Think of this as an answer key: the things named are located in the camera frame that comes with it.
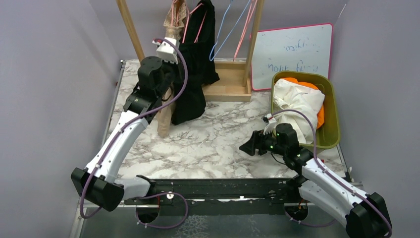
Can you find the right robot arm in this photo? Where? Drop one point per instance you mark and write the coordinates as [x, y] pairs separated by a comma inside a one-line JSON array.
[[362, 215]]

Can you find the blue wire hanger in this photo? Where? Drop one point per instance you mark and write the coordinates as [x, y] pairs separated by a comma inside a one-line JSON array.
[[231, 26]]

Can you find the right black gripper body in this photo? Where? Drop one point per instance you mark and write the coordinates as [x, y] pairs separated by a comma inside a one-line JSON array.
[[267, 143]]

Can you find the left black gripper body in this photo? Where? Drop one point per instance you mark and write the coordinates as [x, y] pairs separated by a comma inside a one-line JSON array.
[[172, 73]]

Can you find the orange shorts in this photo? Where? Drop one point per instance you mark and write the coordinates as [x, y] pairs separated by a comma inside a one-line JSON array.
[[320, 113]]

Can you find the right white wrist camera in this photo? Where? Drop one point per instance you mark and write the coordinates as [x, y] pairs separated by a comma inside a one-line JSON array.
[[270, 123]]

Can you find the pink wire hanger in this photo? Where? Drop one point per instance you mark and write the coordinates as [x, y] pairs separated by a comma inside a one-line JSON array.
[[244, 29]]

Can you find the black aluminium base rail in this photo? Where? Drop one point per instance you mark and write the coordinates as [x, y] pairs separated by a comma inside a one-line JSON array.
[[212, 197]]

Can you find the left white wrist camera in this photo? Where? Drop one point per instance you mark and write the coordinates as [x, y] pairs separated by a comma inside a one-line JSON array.
[[165, 51]]

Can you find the wooden clothes rack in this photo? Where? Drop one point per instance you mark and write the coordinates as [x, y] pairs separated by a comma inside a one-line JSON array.
[[235, 76]]

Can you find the beige shorts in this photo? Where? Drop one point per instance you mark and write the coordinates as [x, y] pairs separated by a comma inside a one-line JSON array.
[[164, 115]]

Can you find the black shorts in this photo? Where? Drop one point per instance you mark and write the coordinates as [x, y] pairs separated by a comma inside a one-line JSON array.
[[201, 70]]

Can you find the pink framed whiteboard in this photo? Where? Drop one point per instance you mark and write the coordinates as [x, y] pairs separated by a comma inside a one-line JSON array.
[[301, 49]]

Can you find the white shorts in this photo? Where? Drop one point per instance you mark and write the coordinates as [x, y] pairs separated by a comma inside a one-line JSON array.
[[287, 95]]

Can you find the pink hanger of black shorts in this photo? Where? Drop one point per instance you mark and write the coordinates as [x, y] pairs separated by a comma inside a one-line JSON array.
[[196, 16]]

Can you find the olive green plastic bin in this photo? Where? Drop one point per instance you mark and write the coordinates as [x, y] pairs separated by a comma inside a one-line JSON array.
[[328, 135]]

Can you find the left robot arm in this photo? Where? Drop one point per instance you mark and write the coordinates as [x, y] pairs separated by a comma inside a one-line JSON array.
[[131, 138]]

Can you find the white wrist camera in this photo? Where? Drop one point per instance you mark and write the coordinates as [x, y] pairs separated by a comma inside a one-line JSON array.
[[165, 51], [270, 123]]

